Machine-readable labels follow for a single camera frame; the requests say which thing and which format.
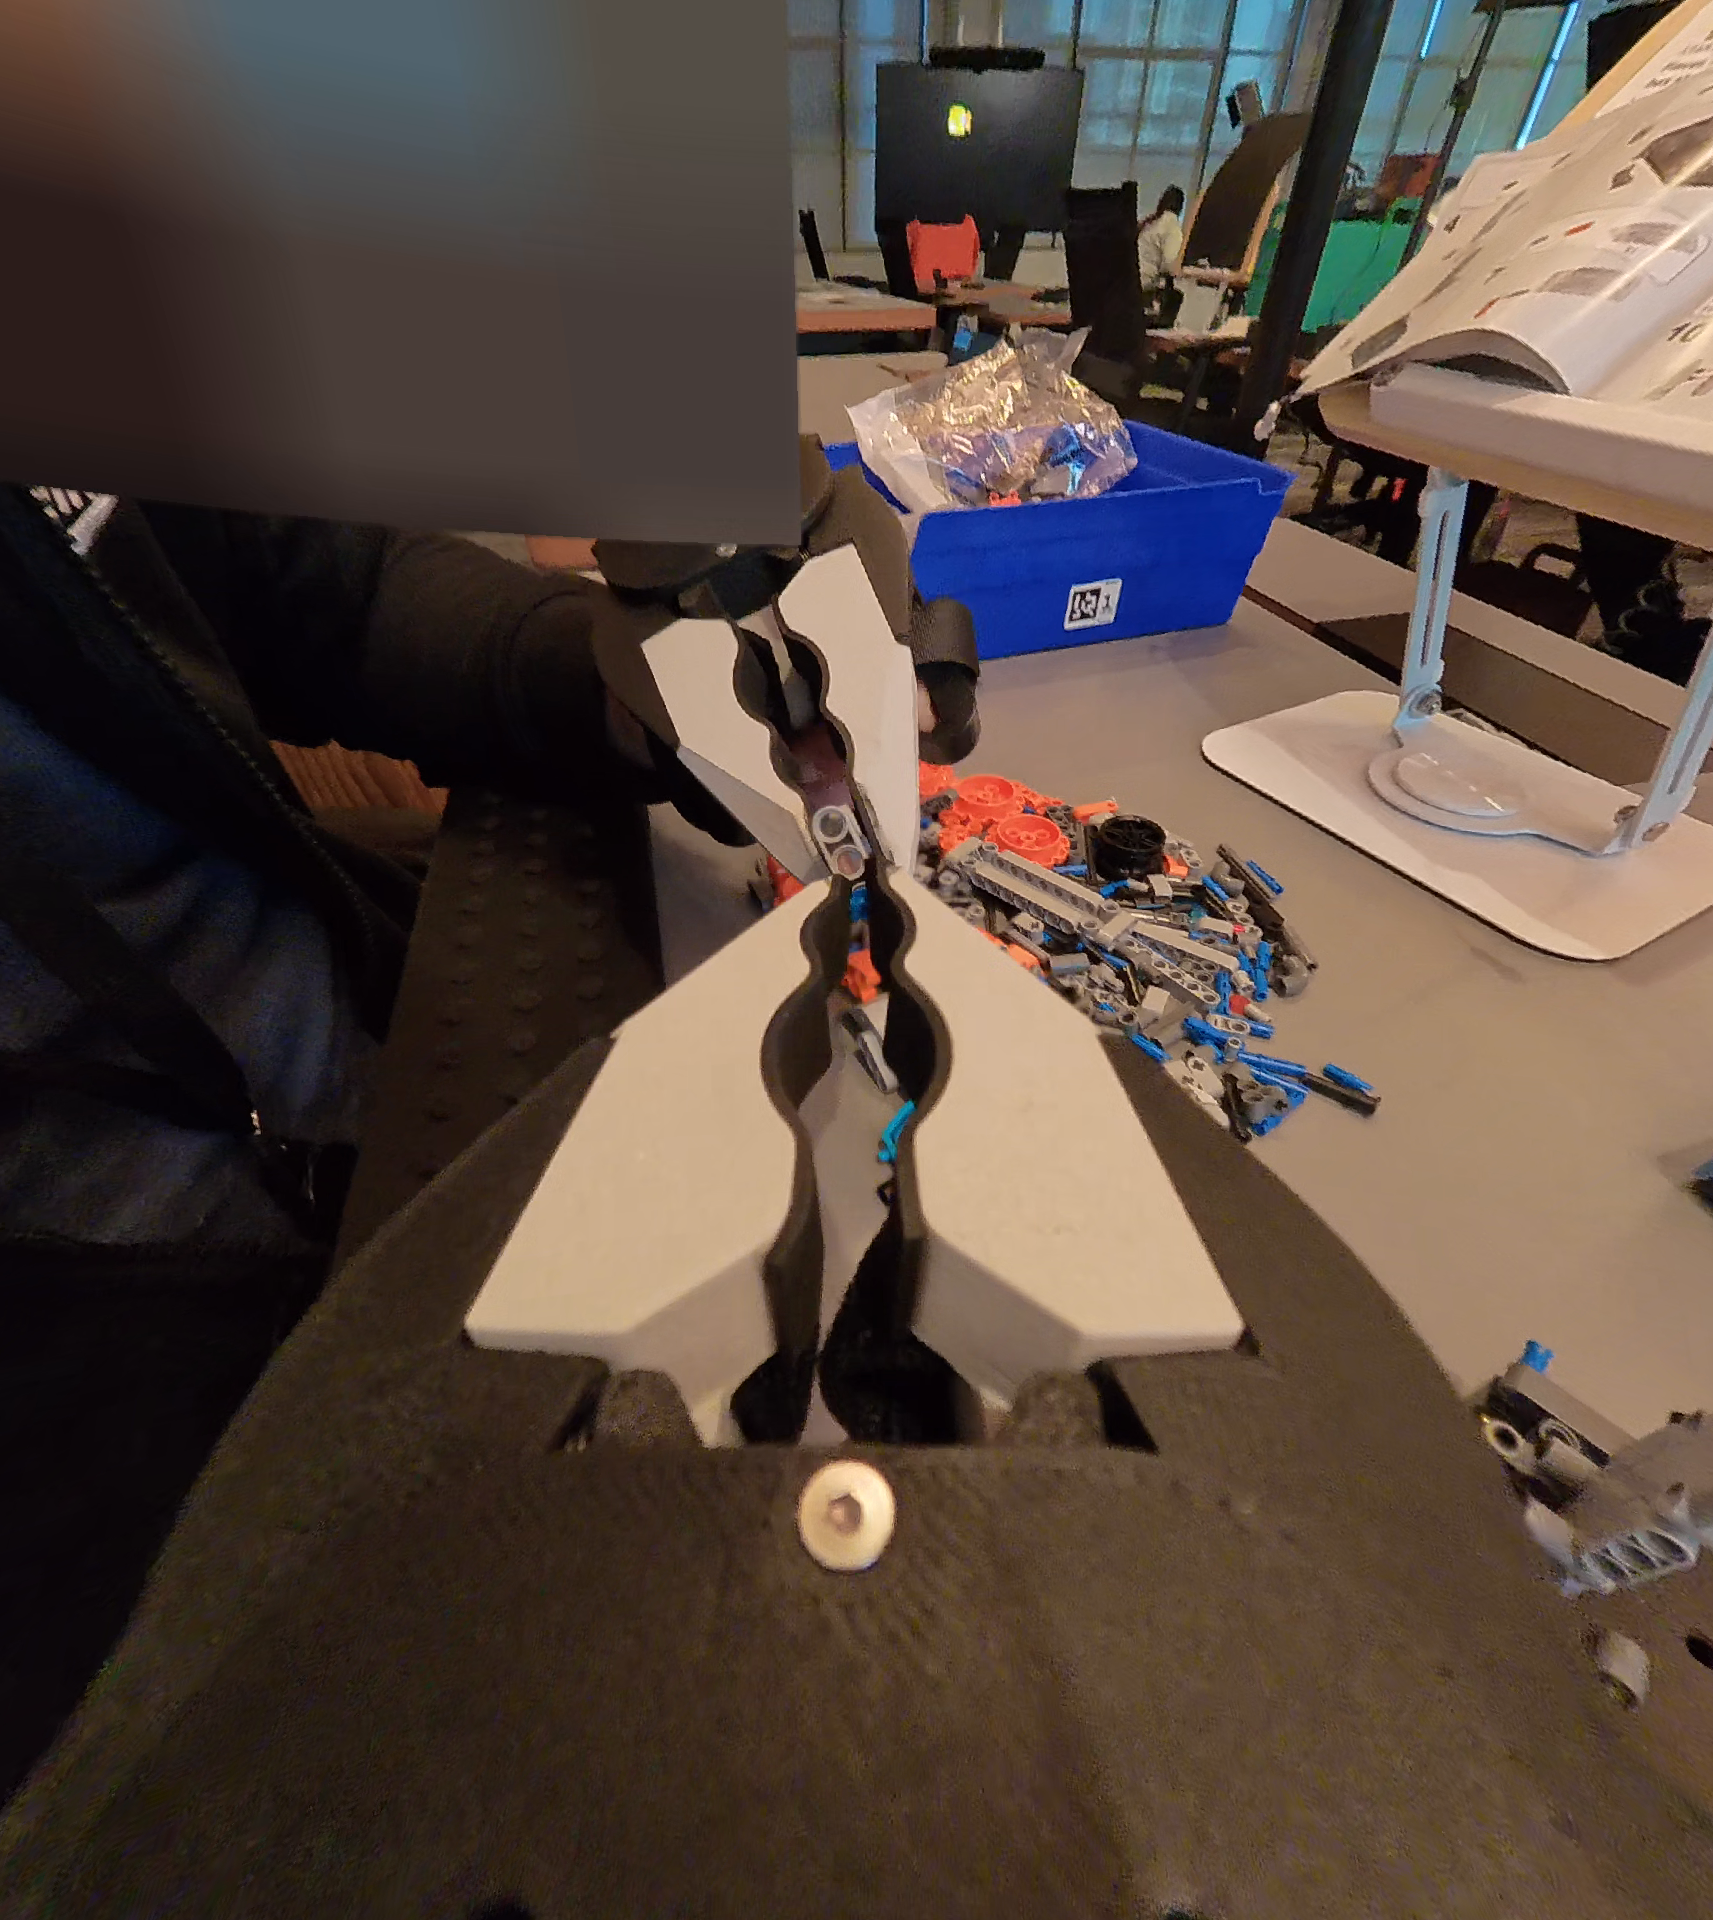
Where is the black wall monitor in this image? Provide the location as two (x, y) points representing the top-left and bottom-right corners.
(876, 62), (1092, 242)

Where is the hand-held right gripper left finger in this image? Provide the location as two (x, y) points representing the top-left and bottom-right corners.
(463, 875), (856, 1434)

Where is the clear plastic bag of parts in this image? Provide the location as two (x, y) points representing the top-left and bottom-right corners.
(844, 333), (1137, 517)

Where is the instruction manual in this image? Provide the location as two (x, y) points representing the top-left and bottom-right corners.
(1302, 0), (1713, 401)

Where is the black perforated block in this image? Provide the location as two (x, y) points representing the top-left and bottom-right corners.
(1478, 1340), (1713, 1883)

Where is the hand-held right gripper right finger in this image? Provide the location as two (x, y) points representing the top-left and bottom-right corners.
(860, 875), (1249, 1434)

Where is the pile of toy building pieces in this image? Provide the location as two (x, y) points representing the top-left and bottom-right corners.
(757, 761), (1388, 1148)

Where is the large black wheel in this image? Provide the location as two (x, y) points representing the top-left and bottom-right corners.
(1092, 808), (1179, 890)

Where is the black perforated mat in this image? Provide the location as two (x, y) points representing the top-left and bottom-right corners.
(347, 791), (666, 1267)

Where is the black pillar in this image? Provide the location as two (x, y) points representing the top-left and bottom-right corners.
(1238, 0), (1393, 442)

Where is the blue storage bin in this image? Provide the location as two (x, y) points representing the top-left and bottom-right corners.
(825, 423), (1299, 664)

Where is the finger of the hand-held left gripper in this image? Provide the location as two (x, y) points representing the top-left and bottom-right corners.
(774, 542), (926, 875)
(640, 619), (821, 875)

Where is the long wooden office desk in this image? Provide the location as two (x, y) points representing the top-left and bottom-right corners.
(802, 275), (936, 357)

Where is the wooden book stand, white base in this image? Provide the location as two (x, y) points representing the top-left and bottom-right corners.
(1202, 357), (1713, 966)

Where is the office chair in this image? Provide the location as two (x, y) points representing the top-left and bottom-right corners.
(1058, 178), (1225, 410)

